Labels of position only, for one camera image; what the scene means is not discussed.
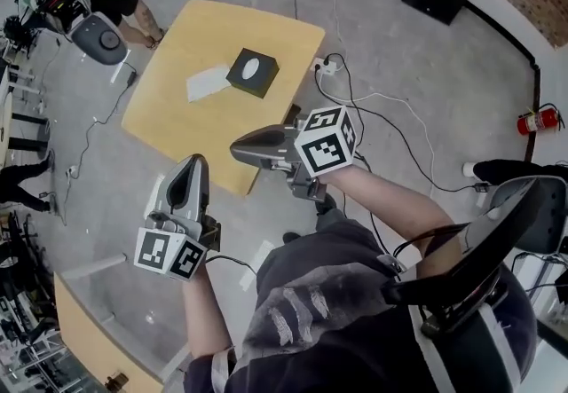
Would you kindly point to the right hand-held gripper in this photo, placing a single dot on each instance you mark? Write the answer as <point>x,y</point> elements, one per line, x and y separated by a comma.
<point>326,147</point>

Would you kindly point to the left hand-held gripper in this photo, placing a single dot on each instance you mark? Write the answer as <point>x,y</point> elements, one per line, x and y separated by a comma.
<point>168,253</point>

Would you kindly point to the black tissue box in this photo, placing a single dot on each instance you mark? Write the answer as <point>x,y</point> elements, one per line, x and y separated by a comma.
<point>266,80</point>

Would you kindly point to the white tissue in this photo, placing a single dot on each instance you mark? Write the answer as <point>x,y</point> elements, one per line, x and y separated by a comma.
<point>251,68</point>
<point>206,83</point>

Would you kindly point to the person's right forearm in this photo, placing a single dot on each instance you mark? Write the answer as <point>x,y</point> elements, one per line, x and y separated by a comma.
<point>390,205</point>

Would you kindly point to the person's left forearm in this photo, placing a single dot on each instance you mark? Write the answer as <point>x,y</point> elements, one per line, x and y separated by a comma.
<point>204,316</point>

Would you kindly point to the person's black shoe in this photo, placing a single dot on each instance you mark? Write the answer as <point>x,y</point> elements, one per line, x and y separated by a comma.
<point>326,205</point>
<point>290,237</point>

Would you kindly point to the white power strip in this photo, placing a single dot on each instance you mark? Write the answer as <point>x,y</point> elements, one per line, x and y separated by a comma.
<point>72,170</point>
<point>328,67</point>

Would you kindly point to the person's dark trousers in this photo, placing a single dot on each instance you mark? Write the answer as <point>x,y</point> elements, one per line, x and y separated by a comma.
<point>319,240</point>

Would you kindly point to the black round-base table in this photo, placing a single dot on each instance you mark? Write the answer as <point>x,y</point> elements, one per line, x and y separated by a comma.
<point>26,134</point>

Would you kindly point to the wooden table with white legs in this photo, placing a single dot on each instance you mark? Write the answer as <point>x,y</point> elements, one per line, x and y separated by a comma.
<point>89,338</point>

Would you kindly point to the dark bottle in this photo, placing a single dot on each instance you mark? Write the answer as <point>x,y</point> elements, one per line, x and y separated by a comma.
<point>116,381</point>

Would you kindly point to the group of black office chairs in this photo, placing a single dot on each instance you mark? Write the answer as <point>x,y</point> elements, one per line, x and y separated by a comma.
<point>18,316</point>

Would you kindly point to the person's dark printed t-shirt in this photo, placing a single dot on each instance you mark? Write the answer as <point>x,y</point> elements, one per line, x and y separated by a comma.
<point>355,338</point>

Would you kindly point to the black backpack equipment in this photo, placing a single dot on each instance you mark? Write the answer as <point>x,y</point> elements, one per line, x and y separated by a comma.
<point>466,276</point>

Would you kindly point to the red fire extinguisher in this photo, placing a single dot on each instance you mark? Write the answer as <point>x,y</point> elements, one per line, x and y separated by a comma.
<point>539,120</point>

